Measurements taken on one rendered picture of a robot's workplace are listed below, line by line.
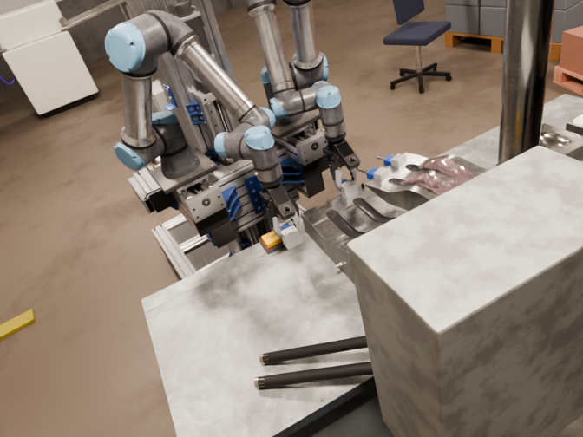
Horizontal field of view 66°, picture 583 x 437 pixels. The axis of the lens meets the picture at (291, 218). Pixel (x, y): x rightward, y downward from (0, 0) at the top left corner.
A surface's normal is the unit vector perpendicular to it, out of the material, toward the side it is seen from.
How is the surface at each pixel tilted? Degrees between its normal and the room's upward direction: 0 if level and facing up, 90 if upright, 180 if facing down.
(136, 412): 0
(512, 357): 90
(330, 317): 0
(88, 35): 90
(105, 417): 0
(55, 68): 90
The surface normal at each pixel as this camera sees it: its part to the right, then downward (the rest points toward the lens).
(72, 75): 0.51, 0.41
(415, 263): -0.22, -0.78
